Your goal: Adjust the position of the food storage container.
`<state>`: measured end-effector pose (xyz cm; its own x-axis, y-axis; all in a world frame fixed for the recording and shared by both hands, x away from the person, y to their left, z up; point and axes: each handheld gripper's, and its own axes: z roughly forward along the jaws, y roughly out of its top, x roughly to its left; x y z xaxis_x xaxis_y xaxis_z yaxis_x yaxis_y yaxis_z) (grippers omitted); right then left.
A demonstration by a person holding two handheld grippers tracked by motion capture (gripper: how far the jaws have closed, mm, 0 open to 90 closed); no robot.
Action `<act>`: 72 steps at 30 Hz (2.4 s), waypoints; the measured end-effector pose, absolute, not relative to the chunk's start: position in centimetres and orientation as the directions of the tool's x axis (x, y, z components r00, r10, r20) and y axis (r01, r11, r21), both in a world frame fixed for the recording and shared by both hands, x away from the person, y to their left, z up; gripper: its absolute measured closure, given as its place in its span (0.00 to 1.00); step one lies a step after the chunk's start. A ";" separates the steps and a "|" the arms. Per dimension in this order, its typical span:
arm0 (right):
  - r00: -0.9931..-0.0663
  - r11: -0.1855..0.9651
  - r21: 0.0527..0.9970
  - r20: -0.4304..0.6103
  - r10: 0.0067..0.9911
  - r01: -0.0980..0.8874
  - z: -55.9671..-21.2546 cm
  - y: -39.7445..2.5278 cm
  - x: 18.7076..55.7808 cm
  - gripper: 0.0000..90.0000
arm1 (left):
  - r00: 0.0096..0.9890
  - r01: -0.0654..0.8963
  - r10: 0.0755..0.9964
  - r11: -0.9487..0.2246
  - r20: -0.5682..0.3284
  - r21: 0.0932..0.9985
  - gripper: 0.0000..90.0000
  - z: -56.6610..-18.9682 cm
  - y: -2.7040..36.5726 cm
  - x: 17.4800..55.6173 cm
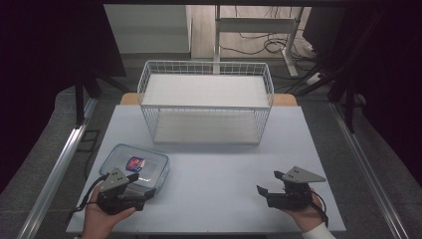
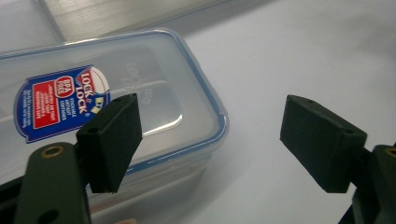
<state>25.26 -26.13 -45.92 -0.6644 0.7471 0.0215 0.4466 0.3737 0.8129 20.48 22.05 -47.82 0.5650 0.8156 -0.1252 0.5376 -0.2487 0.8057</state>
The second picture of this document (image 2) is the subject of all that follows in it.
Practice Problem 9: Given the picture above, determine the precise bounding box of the clear plastic container with lid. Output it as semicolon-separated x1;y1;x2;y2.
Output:
0;27;231;224

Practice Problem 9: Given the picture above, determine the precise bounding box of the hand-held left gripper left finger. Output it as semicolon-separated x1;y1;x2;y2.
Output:
13;92;144;224

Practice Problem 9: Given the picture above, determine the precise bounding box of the clear plastic lid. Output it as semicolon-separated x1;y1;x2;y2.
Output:
0;0;232;52

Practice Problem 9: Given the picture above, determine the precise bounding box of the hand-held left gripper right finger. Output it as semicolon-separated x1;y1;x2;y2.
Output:
279;94;396;224

